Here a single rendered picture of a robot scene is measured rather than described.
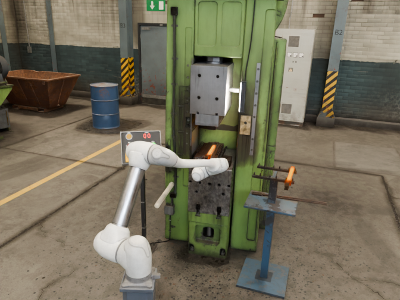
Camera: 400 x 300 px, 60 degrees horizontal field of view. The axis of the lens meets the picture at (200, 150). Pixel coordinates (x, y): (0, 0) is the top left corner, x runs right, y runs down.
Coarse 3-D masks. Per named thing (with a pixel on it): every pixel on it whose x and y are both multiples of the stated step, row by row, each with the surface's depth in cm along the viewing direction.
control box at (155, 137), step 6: (120, 132) 295; (126, 132) 296; (132, 132) 297; (138, 132) 298; (144, 132) 299; (150, 132) 300; (156, 132) 301; (126, 138) 295; (132, 138) 296; (138, 138) 297; (144, 138) 298; (150, 138) 299; (156, 138) 300; (126, 144) 294; (156, 144) 299; (126, 162) 291
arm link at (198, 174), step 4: (196, 168) 263; (200, 168) 263; (204, 168) 262; (192, 172) 263; (196, 172) 260; (200, 172) 260; (204, 172) 262; (192, 176) 262; (196, 176) 260; (200, 176) 260; (204, 176) 264; (196, 180) 262; (200, 180) 263
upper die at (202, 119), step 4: (196, 116) 294; (200, 116) 294; (204, 116) 293; (208, 116) 292; (212, 116) 291; (216, 116) 291; (220, 116) 300; (224, 116) 327; (196, 120) 295; (200, 120) 295; (204, 120) 294; (208, 120) 293; (212, 120) 292; (216, 120) 292; (220, 120) 302; (196, 124) 297; (200, 124) 296; (204, 124) 295; (208, 124) 294; (212, 124) 294; (216, 124) 293
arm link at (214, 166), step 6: (180, 162) 232; (186, 162) 239; (192, 162) 241; (198, 162) 244; (204, 162) 246; (210, 162) 250; (216, 162) 256; (222, 162) 258; (210, 168) 256; (216, 168) 256; (222, 168) 258; (210, 174) 263
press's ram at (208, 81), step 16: (192, 64) 285; (208, 64) 289; (224, 64) 293; (192, 80) 285; (208, 80) 283; (224, 80) 280; (192, 96) 290; (208, 96) 287; (224, 96) 284; (192, 112) 294; (208, 112) 291; (224, 112) 288
